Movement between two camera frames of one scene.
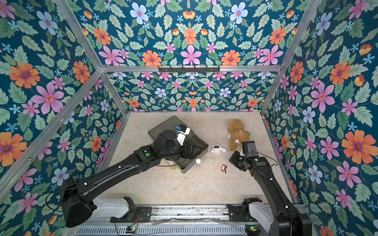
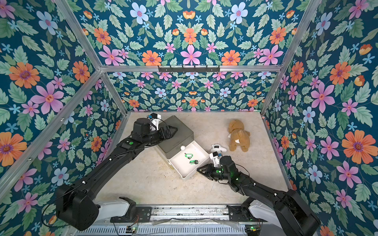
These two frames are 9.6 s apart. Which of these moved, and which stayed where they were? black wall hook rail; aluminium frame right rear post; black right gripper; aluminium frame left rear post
Moved: black right gripper
Stayed: aluminium frame left rear post; black wall hook rail; aluminium frame right rear post
